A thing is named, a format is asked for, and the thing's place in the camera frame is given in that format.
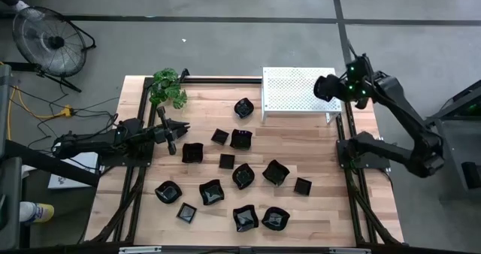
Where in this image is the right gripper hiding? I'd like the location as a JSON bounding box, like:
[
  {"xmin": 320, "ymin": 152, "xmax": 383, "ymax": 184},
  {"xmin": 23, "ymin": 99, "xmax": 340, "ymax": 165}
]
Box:
[{"xmin": 313, "ymin": 54, "xmax": 377, "ymax": 110}]

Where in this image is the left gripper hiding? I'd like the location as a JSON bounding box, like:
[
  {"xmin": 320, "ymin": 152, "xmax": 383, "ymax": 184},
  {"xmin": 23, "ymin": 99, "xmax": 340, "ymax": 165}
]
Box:
[{"xmin": 152, "ymin": 106, "xmax": 191, "ymax": 156}]

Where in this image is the white perforated metal shelf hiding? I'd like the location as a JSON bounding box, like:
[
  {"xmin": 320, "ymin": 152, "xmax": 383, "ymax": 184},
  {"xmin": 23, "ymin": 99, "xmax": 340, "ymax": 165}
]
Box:
[{"xmin": 262, "ymin": 66, "xmax": 343, "ymax": 124}]

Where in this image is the green artificial plant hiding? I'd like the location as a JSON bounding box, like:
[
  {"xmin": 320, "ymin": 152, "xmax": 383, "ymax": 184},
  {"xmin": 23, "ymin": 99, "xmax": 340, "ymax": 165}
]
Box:
[{"xmin": 149, "ymin": 67, "xmax": 189, "ymax": 110}]

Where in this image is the white cardboard box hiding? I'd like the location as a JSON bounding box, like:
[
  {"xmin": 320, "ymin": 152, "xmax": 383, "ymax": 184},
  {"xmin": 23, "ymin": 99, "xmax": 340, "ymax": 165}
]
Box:
[{"xmin": 47, "ymin": 151, "xmax": 101, "ymax": 190}]

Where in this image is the black metal beam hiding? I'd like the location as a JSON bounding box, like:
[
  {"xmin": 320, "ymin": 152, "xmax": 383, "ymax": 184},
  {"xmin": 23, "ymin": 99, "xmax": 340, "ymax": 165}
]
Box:
[{"xmin": 0, "ymin": 139, "xmax": 101, "ymax": 187}]

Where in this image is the grey metal stand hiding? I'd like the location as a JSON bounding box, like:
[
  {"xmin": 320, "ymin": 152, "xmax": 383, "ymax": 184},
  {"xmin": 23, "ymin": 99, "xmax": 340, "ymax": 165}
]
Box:
[{"xmin": 426, "ymin": 79, "xmax": 481, "ymax": 203}]

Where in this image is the black computer with green lights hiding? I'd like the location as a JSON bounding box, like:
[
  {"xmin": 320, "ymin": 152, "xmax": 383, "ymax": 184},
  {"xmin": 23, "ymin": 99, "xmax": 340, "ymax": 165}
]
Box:
[{"xmin": 460, "ymin": 95, "xmax": 481, "ymax": 118}]

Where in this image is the black floor fan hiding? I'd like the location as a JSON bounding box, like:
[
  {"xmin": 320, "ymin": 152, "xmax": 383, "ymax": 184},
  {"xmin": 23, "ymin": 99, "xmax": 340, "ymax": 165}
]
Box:
[{"xmin": 11, "ymin": 5, "xmax": 97, "ymax": 94}]

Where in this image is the yellow extension cord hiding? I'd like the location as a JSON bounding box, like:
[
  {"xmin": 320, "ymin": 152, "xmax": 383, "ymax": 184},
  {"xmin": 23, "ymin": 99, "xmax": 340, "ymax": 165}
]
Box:
[{"xmin": 5, "ymin": 60, "xmax": 75, "ymax": 141}]

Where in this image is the silver metal bracket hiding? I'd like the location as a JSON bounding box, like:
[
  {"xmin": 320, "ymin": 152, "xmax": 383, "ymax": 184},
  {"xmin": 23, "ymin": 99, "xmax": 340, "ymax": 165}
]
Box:
[
  {"xmin": 119, "ymin": 246, "xmax": 163, "ymax": 254},
  {"xmin": 328, "ymin": 247, "xmax": 372, "ymax": 254}
]

